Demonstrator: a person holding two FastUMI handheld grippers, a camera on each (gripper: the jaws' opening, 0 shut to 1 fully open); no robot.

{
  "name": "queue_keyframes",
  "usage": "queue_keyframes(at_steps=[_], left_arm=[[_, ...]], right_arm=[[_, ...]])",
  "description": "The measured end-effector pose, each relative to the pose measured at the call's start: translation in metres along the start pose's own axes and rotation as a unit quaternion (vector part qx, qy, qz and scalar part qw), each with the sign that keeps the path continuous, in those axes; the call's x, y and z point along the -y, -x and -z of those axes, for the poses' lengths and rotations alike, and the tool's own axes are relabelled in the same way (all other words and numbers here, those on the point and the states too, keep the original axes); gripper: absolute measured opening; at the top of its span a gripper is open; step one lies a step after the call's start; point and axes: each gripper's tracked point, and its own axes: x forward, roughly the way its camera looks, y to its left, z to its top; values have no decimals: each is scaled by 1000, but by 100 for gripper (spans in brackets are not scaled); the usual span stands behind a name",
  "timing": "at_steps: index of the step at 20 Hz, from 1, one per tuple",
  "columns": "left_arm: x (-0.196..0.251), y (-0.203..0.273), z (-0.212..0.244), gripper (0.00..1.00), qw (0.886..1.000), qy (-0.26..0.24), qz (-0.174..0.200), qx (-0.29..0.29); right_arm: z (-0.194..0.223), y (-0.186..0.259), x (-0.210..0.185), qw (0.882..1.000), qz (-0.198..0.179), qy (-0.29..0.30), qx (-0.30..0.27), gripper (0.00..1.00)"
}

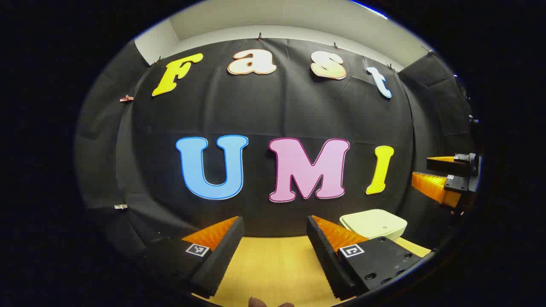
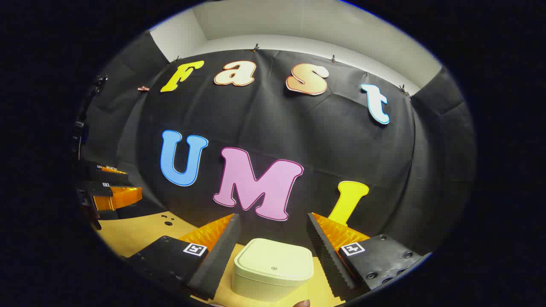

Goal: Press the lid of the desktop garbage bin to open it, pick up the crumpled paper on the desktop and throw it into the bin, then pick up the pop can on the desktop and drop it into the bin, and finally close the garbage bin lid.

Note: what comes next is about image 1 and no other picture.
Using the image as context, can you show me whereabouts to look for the wooden desktop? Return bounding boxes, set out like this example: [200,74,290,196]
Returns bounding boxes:
[192,236,432,307]

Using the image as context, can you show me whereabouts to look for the black backdrop cloth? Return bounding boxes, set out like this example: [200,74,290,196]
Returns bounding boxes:
[75,38,478,258]

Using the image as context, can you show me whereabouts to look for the pale green desktop garbage bin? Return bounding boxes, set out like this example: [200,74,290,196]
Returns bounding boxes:
[340,209,408,240]

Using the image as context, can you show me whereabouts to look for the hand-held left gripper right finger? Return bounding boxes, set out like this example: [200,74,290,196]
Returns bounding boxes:
[306,215,431,301]

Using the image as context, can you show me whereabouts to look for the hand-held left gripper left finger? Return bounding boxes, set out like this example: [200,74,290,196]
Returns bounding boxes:
[143,216,245,299]

